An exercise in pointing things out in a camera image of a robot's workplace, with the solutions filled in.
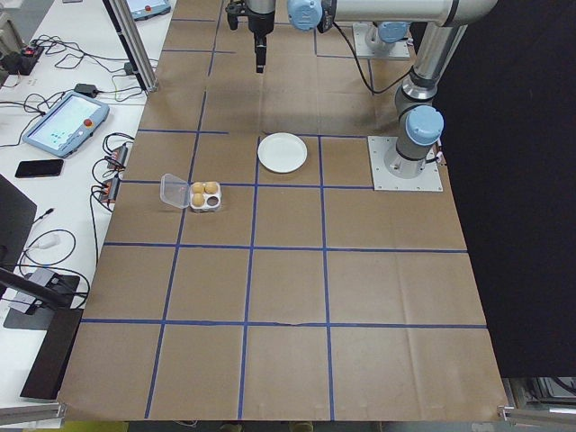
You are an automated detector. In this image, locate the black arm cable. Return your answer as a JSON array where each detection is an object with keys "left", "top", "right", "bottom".
[{"left": 317, "top": 17, "right": 413, "bottom": 95}]

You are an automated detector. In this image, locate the black monitor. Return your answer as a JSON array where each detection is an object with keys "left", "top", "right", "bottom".
[{"left": 0, "top": 173, "right": 38, "bottom": 271}]

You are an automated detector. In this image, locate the black power strip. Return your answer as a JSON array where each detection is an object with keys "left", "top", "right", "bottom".
[{"left": 2, "top": 43, "right": 45, "bottom": 77}]

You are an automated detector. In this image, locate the grey usb hub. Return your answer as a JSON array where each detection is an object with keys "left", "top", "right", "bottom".
[
  {"left": 110, "top": 142, "right": 132, "bottom": 168},
  {"left": 101, "top": 177, "right": 122, "bottom": 203}
]

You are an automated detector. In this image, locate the grey stand base plate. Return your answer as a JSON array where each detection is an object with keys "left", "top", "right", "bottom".
[{"left": 3, "top": 269, "right": 81, "bottom": 329}]

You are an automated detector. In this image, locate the metal frame rack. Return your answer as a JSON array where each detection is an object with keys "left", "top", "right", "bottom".
[{"left": 501, "top": 376, "right": 576, "bottom": 409}]

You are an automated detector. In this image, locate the black flat box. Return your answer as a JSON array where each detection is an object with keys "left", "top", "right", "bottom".
[{"left": 20, "top": 308, "right": 85, "bottom": 401}]

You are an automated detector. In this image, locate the light blue teach pendant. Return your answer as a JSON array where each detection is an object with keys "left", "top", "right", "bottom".
[
  {"left": 21, "top": 89, "right": 112, "bottom": 158},
  {"left": 127, "top": 0, "right": 174, "bottom": 23}
]

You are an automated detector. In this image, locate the white round plate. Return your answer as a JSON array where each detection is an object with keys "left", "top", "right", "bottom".
[{"left": 256, "top": 131, "right": 310, "bottom": 174}]

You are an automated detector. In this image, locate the black stand pole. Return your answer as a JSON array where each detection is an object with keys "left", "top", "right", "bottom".
[{"left": 0, "top": 267, "right": 62, "bottom": 311}]

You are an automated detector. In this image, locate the black printed velcro strap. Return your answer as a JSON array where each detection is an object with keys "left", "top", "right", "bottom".
[{"left": 314, "top": 0, "right": 339, "bottom": 33}]

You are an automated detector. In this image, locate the aluminium upright post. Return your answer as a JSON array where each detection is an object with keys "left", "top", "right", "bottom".
[{"left": 102, "top": 0, "right": 159, "bottom": 93}]

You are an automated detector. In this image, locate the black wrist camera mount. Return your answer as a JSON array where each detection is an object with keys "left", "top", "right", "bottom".
[{"left": 224, "top": 0, "right": 242, "bottom": 32}]

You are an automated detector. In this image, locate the aluminium profile bar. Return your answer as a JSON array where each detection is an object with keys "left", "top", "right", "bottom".
[
  {"left": 497, "top": 403, "right": 576, "bottom": 424},
  {"left": 0, "top": 401, "right": 68, "bottom": 422}
]

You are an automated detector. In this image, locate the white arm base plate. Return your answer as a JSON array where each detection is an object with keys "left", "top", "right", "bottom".
[
  {"left": 352, "top": 22, "right": 413, "bottom": 60},
  {"left": 367, "top": 134, "right": 445, "bottom": 193}
]

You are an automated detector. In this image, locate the black table cable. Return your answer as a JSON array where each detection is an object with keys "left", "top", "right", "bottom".
[
  {"left": 20, "top": 228, "right": 98, "bottom": 311},
  {"left": 31, "top": 35, "right": 136, "bottom": 76}
]

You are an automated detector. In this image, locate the black smartphone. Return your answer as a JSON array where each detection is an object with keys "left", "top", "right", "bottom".
[{"left": 14, "top": 158, "right": 65, "bottom": 179}]

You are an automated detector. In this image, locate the black frame cover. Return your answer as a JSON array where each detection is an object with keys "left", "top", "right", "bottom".
[{"left": 404, "top": 0, "right": 576, "bottom": 380}]

